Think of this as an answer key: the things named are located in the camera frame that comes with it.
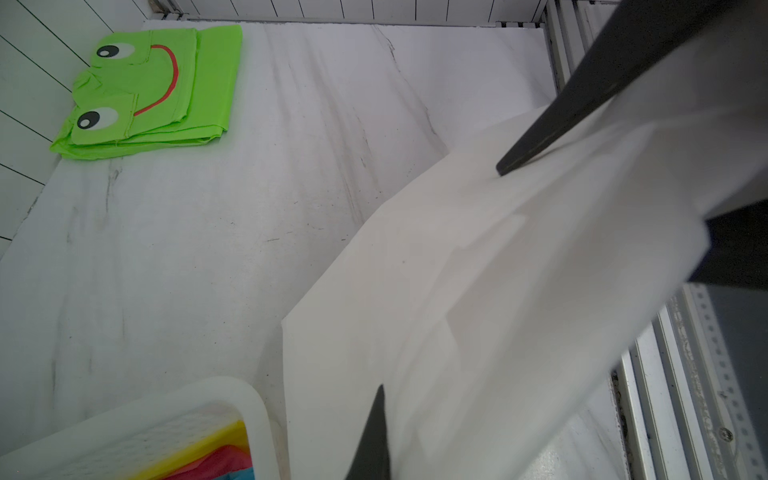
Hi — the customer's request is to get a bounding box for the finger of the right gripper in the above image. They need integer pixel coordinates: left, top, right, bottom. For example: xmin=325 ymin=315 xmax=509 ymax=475
xmin=689 ymin=200 xmax=768 ymax=291
xmin=496 ymin=0 xmax=738 ymax=176

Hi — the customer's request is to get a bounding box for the yellow raincoat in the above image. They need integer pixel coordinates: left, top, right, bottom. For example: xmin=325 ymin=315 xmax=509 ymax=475
xmin=130 ymin=421 xmax=251 ymax=479

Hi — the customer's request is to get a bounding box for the pink rabbit raincoat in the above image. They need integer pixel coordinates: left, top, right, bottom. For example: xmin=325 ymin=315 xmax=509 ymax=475
xmin=167 ymin=445 xmax=253 ymax=480

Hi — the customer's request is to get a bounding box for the white raincoat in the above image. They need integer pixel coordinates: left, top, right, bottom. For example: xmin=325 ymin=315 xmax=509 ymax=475
xmin=283 ymin=1 xmax=767 ymax=479

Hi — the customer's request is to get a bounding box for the green frog raincoat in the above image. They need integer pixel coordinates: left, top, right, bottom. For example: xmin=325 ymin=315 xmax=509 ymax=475
xmin=50 ymin=24 xmax=243 ymax=161

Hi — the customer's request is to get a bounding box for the white plastic basket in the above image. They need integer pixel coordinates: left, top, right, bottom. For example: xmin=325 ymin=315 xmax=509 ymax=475
xmin=1 ymin=376 xmax=281 ymax=479

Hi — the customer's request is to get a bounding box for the blue raincoat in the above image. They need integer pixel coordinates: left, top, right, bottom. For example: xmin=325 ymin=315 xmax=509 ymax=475
xmin=217 ymin=468 xmax=255 ymax=480

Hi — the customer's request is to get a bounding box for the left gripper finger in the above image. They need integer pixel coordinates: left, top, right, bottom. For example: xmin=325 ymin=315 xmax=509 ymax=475
xmin=345 ymin=385 xmax=392 ymax=480

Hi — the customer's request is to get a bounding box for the aluminium mounting rail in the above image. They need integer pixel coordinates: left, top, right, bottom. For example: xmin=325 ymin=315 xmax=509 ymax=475
xmin=542 ymin=0 xmax=768 ymax=480

